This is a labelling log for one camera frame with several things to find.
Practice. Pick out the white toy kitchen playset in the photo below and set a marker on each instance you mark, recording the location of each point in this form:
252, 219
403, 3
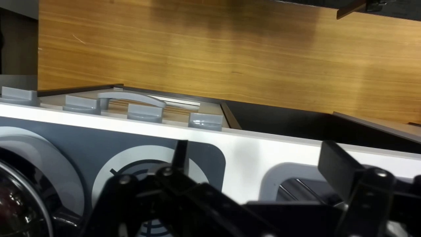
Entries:
245, 163

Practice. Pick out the grey toy sink basin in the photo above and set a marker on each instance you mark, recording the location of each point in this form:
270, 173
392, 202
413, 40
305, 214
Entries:
298, 180

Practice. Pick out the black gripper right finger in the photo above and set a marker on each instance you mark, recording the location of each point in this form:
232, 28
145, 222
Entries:
377, 202

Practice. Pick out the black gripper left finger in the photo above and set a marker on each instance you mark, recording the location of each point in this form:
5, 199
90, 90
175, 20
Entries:
132, 206

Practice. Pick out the grey stove knob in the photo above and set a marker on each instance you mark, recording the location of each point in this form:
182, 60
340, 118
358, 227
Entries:
17, 94
204, 120
80, 103
145, 113

